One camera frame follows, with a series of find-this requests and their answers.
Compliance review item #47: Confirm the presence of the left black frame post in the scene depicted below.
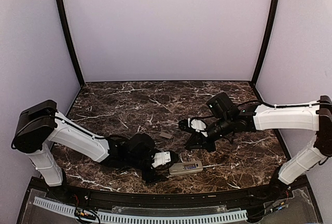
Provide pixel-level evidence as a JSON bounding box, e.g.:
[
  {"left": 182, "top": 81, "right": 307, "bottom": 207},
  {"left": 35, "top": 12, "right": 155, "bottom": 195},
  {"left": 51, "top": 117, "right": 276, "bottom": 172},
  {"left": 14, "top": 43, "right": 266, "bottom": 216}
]
[{"left": 56, "top": 0, "right": 85, "bottom": 87}]

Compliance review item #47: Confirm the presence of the white slotted cable duct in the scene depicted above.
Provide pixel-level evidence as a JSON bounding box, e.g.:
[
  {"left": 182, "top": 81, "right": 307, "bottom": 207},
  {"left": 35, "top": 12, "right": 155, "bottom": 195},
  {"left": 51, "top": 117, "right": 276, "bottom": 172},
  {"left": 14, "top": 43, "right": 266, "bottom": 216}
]
[{"left": 33, "top": 197, "right": 247, "bottom": 224}]

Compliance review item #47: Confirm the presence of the grey remote control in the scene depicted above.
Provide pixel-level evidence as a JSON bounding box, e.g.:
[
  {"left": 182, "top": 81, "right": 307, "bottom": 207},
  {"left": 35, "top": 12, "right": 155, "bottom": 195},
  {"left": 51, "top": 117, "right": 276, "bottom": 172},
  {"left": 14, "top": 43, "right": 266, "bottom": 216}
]
[{"left": 169, "top": 161, "right": 203, "bottom": 175}]

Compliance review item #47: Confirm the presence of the grey battery cover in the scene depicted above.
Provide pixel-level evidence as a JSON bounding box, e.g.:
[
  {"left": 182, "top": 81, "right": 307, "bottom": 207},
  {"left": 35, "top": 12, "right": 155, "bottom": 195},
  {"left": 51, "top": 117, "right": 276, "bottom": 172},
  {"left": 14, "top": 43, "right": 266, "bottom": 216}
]
[{"left": 159, "top": 132, "right": 173, "bottom": 139}]

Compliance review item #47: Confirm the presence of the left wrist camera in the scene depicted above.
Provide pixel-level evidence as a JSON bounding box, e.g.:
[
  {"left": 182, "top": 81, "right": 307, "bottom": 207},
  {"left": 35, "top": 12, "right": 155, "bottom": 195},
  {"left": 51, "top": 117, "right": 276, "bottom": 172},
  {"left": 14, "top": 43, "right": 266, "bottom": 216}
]
[{"left": 151, "top": 151, "right": 179, "bottom": 171}]

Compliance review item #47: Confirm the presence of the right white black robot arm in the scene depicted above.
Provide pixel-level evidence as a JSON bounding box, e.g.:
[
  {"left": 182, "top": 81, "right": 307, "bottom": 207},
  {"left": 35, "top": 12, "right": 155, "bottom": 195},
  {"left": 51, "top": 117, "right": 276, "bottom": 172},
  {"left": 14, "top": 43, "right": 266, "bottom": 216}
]
[{"left": 178, "top": 92, "right": 331, "bottom": 200}]

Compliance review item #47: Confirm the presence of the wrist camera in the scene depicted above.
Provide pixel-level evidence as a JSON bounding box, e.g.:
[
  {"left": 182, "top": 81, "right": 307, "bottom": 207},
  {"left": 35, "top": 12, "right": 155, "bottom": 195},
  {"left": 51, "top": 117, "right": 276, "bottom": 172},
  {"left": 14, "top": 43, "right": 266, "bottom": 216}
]
[
  {"left": 151, "top": 151, "right": 179, "bottom": 171},
  {"left": 178, "top": 118, "right": 208, "bottom": 137}
]

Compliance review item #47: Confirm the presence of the black front rail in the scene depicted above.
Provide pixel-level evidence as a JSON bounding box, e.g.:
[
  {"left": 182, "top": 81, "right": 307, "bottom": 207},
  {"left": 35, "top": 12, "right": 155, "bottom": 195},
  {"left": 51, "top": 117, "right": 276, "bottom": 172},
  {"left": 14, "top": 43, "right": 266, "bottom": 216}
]
[{"left": 68, "top": 185, "right": 293, "bottom": 209}]

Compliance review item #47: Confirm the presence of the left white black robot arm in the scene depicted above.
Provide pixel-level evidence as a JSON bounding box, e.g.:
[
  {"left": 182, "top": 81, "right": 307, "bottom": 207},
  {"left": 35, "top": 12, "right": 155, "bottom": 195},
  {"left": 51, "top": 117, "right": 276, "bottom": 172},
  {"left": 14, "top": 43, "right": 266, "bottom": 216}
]
[{"left": 11, "top": 100, "right": 177, "bottom": 201}]

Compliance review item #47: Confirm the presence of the black frame post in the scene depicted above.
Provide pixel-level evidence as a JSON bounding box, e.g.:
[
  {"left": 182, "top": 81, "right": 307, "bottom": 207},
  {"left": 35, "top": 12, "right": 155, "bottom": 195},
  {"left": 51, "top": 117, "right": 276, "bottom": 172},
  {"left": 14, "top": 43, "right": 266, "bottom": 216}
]
[
  {"left": 56, "top": 0, "right": 85, "bottom": 87},
  {"left": 251, "top": 0, "right": 279, "bottom": 87}
]

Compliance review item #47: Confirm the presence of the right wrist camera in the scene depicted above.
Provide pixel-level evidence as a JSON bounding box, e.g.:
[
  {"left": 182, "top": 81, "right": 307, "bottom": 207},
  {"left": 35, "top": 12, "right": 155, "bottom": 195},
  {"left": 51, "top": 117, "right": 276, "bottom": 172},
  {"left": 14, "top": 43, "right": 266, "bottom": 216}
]
[{"left": 178, "top": 118, "right": 208, "bottom": 137}]

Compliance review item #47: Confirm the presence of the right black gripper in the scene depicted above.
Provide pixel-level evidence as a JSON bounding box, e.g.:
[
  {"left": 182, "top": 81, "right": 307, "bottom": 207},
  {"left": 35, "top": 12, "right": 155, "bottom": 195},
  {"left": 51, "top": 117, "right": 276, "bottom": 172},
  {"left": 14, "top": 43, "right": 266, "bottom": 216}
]
[{"left": 185, "top": 115, "right": 233, "bottom": 152}]

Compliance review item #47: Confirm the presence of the right black frame post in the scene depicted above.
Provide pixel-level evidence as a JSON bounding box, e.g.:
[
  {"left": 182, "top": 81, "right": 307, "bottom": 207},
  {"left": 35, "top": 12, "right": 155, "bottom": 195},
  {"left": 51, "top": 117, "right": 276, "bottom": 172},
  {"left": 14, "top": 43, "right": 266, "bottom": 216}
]
[{"left": 251, "top": 0, "right": 279, "bottom": 87}]

